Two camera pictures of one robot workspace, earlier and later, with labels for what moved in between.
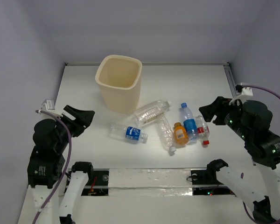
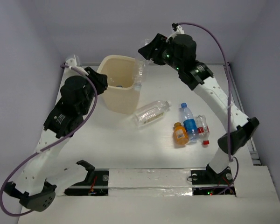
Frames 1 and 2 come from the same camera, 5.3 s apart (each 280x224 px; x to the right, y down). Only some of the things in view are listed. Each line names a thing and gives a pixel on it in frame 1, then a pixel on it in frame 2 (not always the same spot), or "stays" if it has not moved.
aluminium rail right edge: [230, 80] stays
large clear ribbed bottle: [150, 112] stays
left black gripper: [73, 122] to [98, 80]
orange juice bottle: [181, 134] stays
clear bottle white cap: [167, 135] to [142, 64]
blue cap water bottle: [189, 122] stays
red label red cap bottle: [203, 129] stays
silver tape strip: [150, 182] stays
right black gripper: [217, 107] to [150, 51]
